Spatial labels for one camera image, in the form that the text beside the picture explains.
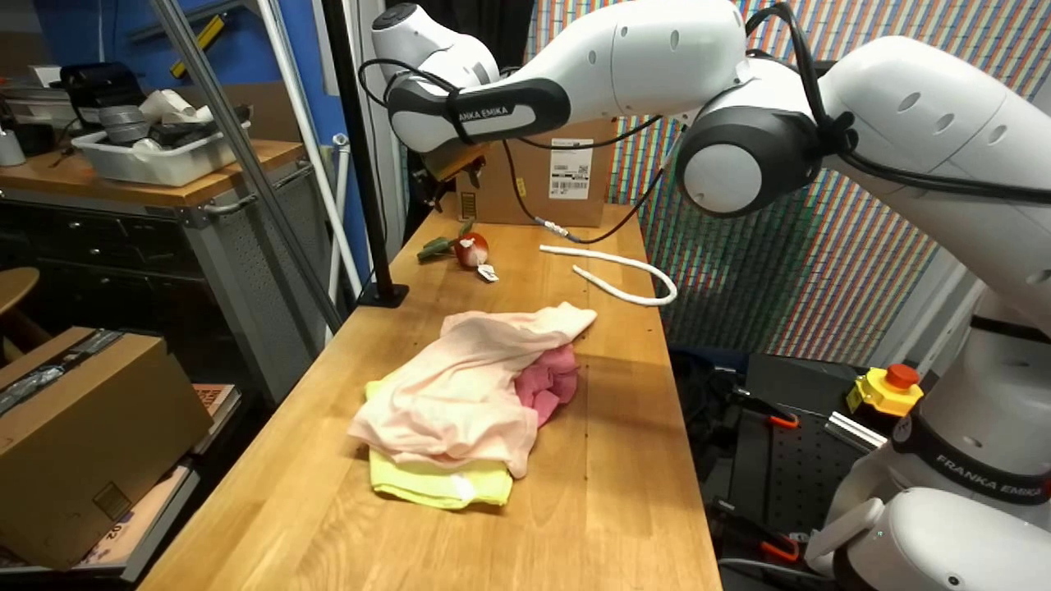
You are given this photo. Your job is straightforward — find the black cable with silver connector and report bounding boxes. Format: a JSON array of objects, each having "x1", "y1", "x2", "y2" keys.
[{"x1": 497, "y1": 112, "x2": 673, "y2": 245}]

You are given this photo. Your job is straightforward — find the yellow-green cloth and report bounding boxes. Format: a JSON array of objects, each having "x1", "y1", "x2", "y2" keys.
[{"x1": 361, "y1": 373, "x2": 515, "y2": 513}]

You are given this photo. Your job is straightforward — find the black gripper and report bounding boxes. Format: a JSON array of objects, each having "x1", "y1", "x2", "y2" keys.
[{"x1": 411, "y1": 159, "x2": 458, "y2": 217}]

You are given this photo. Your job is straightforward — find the black orange clamp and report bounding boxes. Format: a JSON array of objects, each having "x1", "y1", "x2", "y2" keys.
[
  {"x1": 714, "y1": 500, "x2": 811, "y2": 566},
  {"x1": 729, "y1": 385, "x2": 805, "y2": 434}
]

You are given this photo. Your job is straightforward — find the black desktop device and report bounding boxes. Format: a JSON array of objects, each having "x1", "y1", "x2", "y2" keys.
[{"x1": 59, "y1": 60, "x2": 139, "y2": 112}]

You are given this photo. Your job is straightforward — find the small labelled cardboard box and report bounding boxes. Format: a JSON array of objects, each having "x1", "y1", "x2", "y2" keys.
[{"x1": 453, "y1": 112, "x2": 620, "y2": 230}]

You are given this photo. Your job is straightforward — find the black stand pole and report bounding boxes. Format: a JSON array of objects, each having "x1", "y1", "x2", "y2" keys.
[{"x1": 317, "y1": 0, "x2": 411, "y2": 308}]

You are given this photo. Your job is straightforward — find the white slanted pole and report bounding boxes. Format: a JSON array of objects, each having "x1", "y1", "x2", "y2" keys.
[{"x1": 257, "y1": 0, "x2": 369, "y2": 303}]

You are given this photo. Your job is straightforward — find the white plastic bin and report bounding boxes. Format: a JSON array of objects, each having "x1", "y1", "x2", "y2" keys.
[{"x1": 70, "y1": 102, "x2": 254, "y2": 189}]

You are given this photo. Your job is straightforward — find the white rope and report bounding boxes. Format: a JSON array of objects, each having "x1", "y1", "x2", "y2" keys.
[{"x1": 535, "y1": 239, "x2": 681, "y2": 308}]

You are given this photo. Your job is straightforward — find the yellow wrist camera mount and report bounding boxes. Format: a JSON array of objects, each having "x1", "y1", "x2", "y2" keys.
[{"x1": 422, "y1": 143, "x2": 487, "y2": 188}]

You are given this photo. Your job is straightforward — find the pink cloth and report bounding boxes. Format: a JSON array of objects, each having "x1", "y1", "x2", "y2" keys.
[{"x1": 512, "y1": 342, "x2": 580, "y2": 426}]

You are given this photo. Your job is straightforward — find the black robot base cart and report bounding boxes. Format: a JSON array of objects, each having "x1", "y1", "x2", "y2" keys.
[{"x1": 714, "y1": 352, "x2": 880, "y2": 552}]

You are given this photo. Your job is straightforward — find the black curtain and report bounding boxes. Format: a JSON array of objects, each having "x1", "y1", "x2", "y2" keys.
[{"x1": 375, "y1": 0, "x2": 552, "y2": 239}]

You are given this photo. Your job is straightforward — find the peach shirt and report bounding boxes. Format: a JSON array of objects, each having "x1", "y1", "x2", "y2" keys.
[{"x1": 348, "y1": 303, "x2": 600, "y2": 481}]

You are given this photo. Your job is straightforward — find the thick black looped cable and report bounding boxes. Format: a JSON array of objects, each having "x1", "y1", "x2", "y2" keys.
[{"x1": 742, "y1": 0, "x2": 1051, "y2": 205}]

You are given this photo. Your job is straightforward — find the slanted grey metal pole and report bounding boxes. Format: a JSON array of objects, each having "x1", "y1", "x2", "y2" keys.
[{"x1": 144, "y1": 0, "x2": 344, "y2": 338}]

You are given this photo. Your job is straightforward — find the wood-topped grey workbench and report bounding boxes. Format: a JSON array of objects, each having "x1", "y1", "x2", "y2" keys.
[{"x1": 0, "y1": 135, "x2": 332, "y2": 406}]

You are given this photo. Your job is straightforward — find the yellow red emergency stop button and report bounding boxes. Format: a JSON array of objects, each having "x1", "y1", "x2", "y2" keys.
[{"x1": 843, "y1": 357, "x2": 928, "y2": 421}]

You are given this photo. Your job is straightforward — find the large taped cardboard box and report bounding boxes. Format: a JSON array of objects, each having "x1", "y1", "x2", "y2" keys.
[{"x1": 0, "y1": 326, "x2": 213, "y2": 566}]

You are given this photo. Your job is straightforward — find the red radish toy green leaves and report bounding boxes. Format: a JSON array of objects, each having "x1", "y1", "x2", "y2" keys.
[{"x1": 418, "y1": 227, "x2": 501, "y2": 290}]

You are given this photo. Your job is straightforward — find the round wooden stool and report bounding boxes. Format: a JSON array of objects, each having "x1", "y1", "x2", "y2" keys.
[{"x1": 0, "y1": 263, "x2": 42, "y2": 354}]

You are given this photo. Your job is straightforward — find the perforated backdrop screen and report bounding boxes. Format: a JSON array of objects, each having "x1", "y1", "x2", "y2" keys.
[{"x1": 522, "y1": 0, "x2": 987, "y2": 369}]

